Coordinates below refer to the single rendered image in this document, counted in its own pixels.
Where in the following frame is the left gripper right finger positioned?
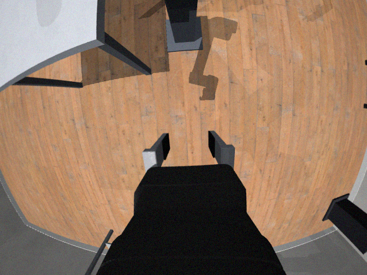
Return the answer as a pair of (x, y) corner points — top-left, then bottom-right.
(208, 130), (236, 168)

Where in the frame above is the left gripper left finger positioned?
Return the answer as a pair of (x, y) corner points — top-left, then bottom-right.
(143, 133), (171, 170)

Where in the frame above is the white table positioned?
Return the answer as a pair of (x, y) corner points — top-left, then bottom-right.
(0, 0), (153, 92)

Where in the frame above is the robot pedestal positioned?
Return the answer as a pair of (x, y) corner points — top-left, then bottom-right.
(164, 0), (205, 53)

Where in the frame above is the black box pedestal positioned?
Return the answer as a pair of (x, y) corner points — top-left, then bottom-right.
(322, 193), (367, 256)

